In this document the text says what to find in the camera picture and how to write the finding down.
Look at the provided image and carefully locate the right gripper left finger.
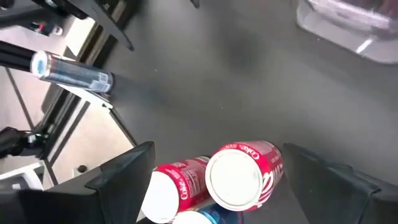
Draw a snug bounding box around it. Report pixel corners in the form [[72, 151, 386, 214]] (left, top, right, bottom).
[[0, 141, 156, 224]]

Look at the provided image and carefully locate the silver blue Red Bull can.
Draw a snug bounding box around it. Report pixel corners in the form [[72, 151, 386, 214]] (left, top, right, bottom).
[[172, 203, 245, 224], [30, 50, 114, 93]]

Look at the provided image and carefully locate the red Coca-Cola can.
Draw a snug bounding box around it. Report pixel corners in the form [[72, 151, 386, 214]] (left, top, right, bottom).
[[139, 156, 212, 224], [204, 140, 284, 213]]

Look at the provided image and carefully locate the clear plastic bin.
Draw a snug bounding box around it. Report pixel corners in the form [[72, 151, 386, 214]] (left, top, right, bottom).
[[295, 0, 398, 65]]

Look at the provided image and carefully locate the black device green light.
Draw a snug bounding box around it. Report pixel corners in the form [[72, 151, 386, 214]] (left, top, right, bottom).
[[0, 126, 47, 158]]

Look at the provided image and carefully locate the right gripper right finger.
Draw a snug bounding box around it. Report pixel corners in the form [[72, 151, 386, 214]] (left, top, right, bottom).
[[283, 143, 398, 224]]

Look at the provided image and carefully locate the grey white edge bracket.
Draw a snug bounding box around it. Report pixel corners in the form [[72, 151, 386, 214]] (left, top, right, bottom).
[[0, 161, 46, 191]]

